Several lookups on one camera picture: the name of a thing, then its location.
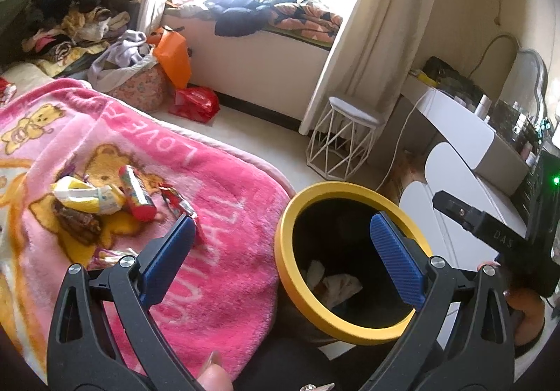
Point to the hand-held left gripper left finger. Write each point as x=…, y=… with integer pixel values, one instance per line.
x=168, y=259

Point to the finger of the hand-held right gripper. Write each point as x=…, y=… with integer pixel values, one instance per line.
x=477, y=220

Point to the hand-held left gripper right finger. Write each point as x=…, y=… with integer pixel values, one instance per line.
x=396, y=259

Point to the white tissue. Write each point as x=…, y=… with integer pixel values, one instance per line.
x=343, y=286

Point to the purple foil wrapper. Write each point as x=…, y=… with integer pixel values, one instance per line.
x=107, y=259

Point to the red silver wrapper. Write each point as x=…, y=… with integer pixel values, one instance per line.
x=175, y=198

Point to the red snack packet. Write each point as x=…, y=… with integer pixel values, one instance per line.
x=138, y=196

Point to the brown candy wrapper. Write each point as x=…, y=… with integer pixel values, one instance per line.
x=76, y=222

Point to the yellow white snack packet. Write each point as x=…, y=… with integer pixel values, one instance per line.
x=83, y=196

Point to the yellow rimmed black trash bin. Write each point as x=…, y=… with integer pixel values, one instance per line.
x=283, y=242

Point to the person's right hand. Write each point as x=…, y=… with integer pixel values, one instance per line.
x=529, y=312

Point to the person's left hand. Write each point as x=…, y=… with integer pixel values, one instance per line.
x=216, y=382

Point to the pink bear print blanket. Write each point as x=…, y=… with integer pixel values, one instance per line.
x=218, y=198

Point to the tan fuzzy object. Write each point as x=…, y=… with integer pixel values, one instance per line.
x=404, y=174

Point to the dark cosmetics organizer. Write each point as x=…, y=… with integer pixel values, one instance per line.
x=512, y=124

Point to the white vanity desk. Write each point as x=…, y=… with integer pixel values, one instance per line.
x=455, y=119

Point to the white bottle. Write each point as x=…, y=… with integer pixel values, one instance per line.
x=482, y=105

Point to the dark bag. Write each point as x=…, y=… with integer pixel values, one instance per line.
x=450, y=76

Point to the yellow item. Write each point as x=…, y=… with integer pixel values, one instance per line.
x=422, y=77

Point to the silver framed mirror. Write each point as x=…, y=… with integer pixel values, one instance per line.
x=529, y=76

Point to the red plastic bag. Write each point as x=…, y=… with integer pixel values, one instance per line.
x=194, y=104

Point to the floral fabric basket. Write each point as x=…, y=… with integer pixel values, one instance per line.
x=140, y=89

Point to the orange paper bag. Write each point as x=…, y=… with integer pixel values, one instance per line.
x=173, y=58

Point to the lavender grey clothes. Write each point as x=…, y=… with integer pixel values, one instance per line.
x=122, y=52

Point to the cream thick curtain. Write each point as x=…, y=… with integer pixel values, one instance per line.
x=372, y=32

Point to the pile of patterned clothes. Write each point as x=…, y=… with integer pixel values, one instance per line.
x=83, y=30

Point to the navy padded jacket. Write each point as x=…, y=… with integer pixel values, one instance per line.
x=236, y=17

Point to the orange patterned quilt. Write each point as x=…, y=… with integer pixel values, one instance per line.
x=306, y=19

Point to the red orange cloth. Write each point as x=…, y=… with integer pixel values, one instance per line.
x=177, y=2

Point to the grey bed headboard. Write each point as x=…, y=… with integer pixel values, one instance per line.
x=13, y=23

